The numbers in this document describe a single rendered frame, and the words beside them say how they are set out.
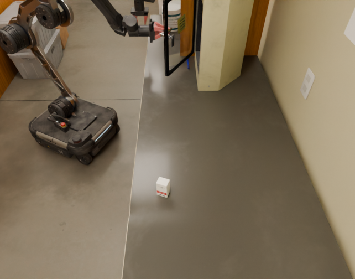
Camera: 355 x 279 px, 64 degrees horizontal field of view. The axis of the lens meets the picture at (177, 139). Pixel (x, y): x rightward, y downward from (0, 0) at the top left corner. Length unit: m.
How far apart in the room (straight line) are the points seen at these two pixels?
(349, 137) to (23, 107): 2.92
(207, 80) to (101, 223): 1.25
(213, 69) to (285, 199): 0.72
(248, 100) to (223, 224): 0.72
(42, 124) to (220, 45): 1.71
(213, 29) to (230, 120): 0.42
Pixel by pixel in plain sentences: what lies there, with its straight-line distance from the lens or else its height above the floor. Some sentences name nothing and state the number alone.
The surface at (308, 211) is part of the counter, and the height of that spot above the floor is 0.94.
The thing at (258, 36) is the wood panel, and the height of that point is 1.06.
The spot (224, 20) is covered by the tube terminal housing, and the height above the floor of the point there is 1.32.
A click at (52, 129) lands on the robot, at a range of 2.54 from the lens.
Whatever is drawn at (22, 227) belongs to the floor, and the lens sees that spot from 2.34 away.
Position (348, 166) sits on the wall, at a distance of 1.09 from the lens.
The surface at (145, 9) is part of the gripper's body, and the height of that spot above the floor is 1.19.
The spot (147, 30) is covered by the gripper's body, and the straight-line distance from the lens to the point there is 1.53.
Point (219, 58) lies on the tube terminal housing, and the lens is 1.46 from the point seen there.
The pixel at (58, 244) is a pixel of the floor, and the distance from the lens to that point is 2.18.
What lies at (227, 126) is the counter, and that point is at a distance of 1.36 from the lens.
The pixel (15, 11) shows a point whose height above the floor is 0.65.
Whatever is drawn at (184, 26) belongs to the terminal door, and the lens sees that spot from 1.60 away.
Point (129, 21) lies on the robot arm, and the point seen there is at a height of 1.27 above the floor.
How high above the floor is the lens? 1.85
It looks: 46 degrees down
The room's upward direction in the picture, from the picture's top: straight up
